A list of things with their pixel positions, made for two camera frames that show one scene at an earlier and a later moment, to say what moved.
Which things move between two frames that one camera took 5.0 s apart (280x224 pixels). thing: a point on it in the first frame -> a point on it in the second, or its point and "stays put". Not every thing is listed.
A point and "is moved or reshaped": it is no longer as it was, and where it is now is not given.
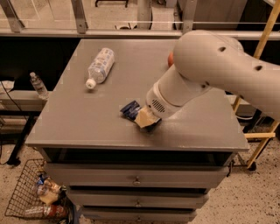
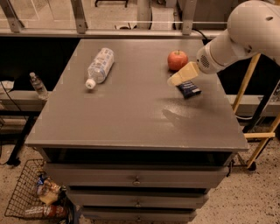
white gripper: [158, 104] -> [203, 62]
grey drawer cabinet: [114, 170] stays put
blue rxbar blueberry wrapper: [131, 112] is moved or reshaped
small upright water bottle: [38, 86] stays put
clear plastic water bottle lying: [100, 66] stays put
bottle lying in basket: [54, 211] stays put
